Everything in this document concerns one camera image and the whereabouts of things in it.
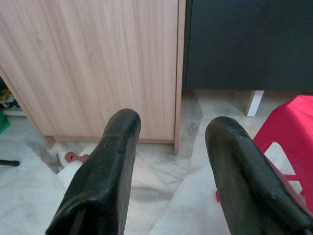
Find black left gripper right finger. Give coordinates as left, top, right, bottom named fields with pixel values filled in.
left=204, top=116, right=313, bottom=235

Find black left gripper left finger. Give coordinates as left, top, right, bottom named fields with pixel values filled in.
left=45, top=108, right=142, bottom=235

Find small red dumbbell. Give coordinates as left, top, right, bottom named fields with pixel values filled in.
left=64, top=151, right=90, bottom=164

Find red plastic stool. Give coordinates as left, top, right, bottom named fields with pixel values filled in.
left=215, top=94, right=313, bottom=213

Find white console leg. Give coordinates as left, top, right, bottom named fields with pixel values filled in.
left=246, top=90, right=265, bottom=117

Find green bag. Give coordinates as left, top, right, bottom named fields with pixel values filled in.
left=0, top=110, right=11, bottom=134

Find light wooden cabinet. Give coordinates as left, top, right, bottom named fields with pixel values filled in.
left=0, top=0, right=187, bottom=155

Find black low TV console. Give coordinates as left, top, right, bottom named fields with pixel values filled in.
left=182, top=0, right=313, bottom=95

